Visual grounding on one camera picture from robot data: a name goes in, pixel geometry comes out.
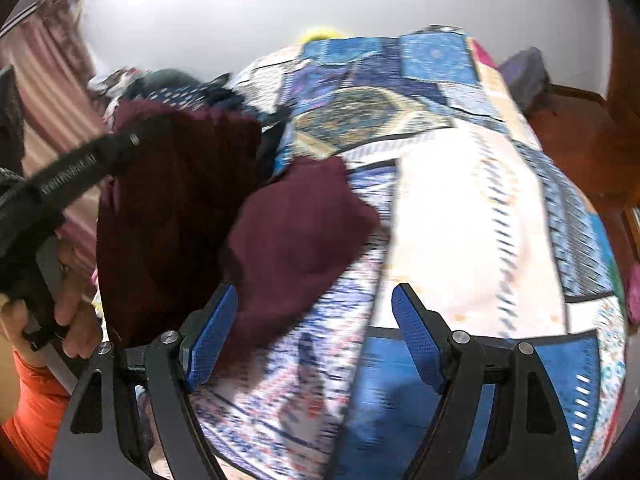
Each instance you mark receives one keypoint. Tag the navy gold patterned folded cloth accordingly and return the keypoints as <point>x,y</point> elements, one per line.
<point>185,92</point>

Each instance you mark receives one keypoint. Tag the purple cushion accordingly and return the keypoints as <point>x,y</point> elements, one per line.
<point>525,77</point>

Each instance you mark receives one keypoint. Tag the yellow object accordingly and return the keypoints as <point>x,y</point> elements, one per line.
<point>320,35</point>

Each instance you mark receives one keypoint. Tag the maroon button-up shirt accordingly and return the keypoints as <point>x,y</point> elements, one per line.
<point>175,210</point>

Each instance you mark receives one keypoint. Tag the pink striped curtain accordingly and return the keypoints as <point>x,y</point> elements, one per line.
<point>55,70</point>

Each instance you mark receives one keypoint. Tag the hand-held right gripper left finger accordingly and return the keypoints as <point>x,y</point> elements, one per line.
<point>215,340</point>

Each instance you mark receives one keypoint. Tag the person's left hand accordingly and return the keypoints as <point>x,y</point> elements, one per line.
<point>75,320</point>

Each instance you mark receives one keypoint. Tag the pink cloth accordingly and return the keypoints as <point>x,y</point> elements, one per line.
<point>484,54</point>

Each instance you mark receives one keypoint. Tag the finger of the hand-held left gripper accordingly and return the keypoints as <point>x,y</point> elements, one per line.
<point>134,138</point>

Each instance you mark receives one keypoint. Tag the black folded garment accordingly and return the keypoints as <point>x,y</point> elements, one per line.
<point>275,140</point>

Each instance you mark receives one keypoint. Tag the blue patchwork bedsheet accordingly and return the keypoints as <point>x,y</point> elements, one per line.
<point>450,185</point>

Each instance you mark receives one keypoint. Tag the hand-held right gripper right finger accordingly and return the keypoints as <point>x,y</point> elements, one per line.
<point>417,340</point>

